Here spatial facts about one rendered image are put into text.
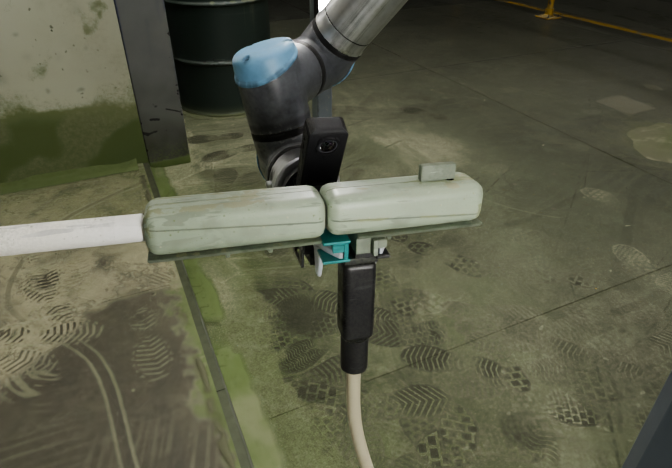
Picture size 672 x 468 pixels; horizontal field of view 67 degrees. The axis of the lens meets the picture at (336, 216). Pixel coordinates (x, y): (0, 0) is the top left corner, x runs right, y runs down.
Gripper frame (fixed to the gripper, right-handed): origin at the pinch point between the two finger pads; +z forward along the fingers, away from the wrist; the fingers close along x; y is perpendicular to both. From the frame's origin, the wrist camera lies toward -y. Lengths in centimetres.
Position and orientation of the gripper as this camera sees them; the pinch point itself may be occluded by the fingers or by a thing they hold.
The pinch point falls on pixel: (357, 240)
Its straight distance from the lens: 48.4
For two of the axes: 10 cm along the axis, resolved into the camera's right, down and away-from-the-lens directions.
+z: 2.8, 3.8, -8.8
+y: -0.2, 9.2, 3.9
